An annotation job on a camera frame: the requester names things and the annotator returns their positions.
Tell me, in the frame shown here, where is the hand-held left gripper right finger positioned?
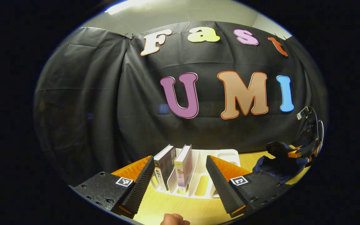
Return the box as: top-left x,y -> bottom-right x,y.
205,155 -> 290,218

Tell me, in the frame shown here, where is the pink cover book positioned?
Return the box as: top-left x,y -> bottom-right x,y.
174,144 -> 193,193

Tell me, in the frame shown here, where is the black cover book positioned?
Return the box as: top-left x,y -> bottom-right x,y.
153,144 -> 177,191

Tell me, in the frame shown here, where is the white plastic bookshelf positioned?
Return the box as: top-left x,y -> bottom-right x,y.
150,149 -> 242,200

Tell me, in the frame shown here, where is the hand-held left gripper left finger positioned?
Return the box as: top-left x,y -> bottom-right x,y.
73,155 -> 156,219

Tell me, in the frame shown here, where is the blue schoolbag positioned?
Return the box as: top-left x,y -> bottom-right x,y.
252,141 -> 312,183

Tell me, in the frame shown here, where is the black backdrop cloth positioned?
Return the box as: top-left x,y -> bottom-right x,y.
33,21 -> 328,188

